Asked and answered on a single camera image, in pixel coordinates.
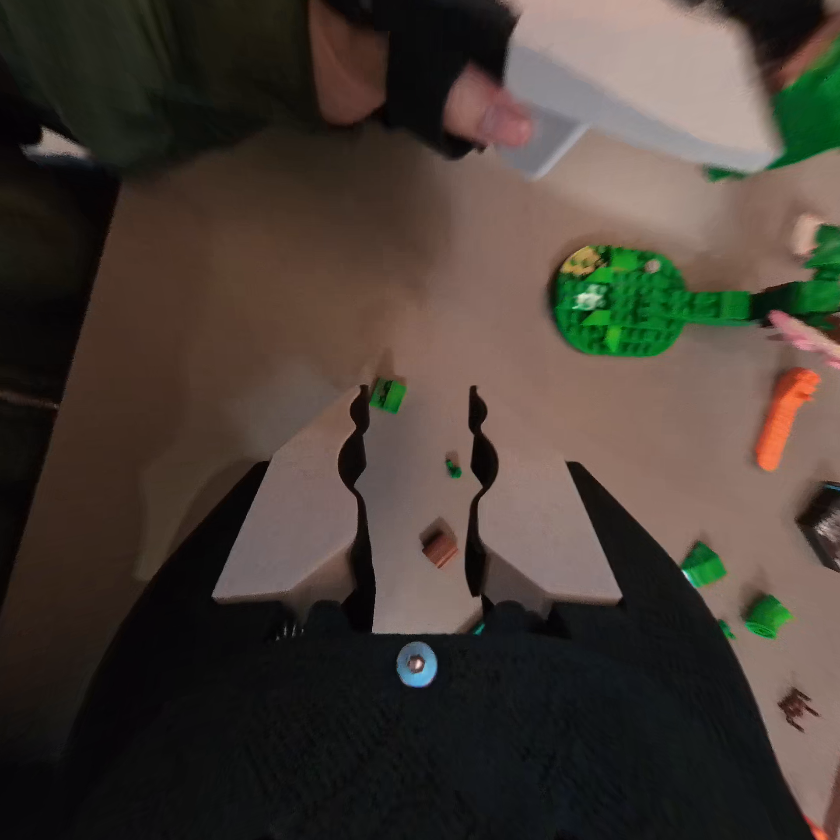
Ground green lego base with stem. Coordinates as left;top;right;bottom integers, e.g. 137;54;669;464
551;245;840;358

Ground green lego slope piece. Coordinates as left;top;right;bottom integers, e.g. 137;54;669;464
680;541;728;589

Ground green lego leaves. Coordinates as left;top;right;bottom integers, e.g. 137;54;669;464
806;223;840;277

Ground pink lego flower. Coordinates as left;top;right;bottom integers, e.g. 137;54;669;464
766;310;840;370

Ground bright green lego part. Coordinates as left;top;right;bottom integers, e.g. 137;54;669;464
704;49;840;182

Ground green lego round piece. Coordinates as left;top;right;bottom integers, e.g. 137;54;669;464
743;594;794;639

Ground small green lego brick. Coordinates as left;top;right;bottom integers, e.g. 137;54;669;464
369;377;408;415

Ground dark brown lego piece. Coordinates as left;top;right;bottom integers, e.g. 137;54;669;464
777;687;821;733

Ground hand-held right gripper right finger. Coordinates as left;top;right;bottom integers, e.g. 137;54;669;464
465;386;623;609

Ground person's left hand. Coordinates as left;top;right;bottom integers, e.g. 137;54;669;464
308;0;534;160

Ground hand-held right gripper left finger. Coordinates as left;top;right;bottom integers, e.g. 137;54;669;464
213;386;377;632

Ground black box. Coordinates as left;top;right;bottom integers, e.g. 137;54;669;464
795;482;840;573

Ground orange lego brick separator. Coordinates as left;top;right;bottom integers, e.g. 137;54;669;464
755;367;823;473

